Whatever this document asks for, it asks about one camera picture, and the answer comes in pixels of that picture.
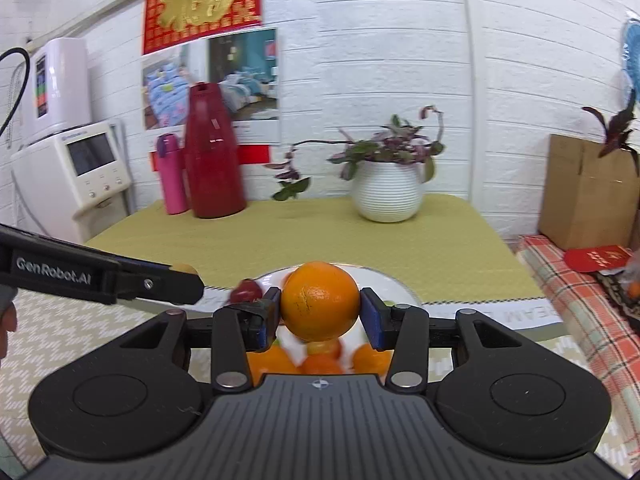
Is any orange plaid cloth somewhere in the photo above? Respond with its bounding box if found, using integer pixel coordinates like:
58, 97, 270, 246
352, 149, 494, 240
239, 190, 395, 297
516, 234, 640, 401

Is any red gold wall hanging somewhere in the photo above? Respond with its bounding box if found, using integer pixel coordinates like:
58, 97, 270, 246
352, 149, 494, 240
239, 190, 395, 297
143, 0, 264, 56

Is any white water dispenser with screen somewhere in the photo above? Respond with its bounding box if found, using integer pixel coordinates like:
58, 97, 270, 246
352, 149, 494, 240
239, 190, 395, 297
10, 121, 133, 246

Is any dark purple leafy plant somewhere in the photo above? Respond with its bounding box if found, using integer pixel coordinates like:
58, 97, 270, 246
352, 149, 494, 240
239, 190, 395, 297
582, 95, 640, 177

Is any black cable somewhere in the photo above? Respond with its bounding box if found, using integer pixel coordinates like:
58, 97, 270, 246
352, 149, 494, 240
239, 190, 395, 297
0, 47, 32, 146

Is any red envelope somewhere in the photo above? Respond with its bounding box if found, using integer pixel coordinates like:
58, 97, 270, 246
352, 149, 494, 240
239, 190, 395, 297
564, 244, 632, 273

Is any potted purple plant white pot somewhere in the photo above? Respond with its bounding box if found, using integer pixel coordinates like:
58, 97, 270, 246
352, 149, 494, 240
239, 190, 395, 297
264, 105, 446, 223

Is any cardboard box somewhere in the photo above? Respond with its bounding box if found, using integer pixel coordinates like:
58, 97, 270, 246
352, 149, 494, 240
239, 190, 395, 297
539, 133, 640, 251

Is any white water purifier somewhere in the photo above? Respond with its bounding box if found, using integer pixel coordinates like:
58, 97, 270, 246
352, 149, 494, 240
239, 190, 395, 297
22, 37, 96, 148

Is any large orange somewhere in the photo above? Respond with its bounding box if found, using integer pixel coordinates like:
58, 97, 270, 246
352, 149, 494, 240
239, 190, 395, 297
280, 261, 361, 342
246, 346, 302, 376

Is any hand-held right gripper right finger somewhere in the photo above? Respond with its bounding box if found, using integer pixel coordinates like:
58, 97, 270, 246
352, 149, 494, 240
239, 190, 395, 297
359, 287, 533, 393

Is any bedding picture wall poster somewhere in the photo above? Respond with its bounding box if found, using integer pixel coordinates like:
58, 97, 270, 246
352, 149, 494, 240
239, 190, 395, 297
141, 27, 281, 166

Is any pink bottle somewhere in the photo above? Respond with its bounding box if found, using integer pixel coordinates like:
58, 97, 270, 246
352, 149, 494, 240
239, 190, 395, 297
156, 133, 191, 215

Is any person's left hand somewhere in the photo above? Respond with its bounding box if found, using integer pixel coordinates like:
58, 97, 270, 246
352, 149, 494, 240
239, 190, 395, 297
0, 304, 19, 361

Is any red thermos jug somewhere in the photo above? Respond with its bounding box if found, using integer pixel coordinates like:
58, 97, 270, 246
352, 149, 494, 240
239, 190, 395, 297
184, 81, 248, 219

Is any dark red plum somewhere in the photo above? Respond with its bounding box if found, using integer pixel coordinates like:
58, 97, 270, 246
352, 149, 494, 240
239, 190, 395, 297
229, 280, 263, 306

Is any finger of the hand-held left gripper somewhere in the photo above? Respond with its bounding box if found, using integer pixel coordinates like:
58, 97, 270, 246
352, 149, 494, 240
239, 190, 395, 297
116, 259, 206, 307

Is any white plate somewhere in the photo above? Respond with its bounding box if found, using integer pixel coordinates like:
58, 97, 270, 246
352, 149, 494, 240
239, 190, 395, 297
252, 263, 423, 361

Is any blue round wall decoration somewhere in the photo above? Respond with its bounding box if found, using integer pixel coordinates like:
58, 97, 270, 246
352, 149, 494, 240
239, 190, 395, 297
620, 17, 640, 111

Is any white wall pipe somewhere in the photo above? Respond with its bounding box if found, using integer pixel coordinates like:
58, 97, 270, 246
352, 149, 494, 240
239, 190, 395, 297
457, 0, 485, 207

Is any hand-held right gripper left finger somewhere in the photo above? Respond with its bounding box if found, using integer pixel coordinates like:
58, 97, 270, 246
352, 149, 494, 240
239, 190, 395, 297
117, 287, 282, 393

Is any patterned green tablecloth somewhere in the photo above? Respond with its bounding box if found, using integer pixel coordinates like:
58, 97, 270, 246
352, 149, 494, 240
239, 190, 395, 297
0, 195, 626, 466

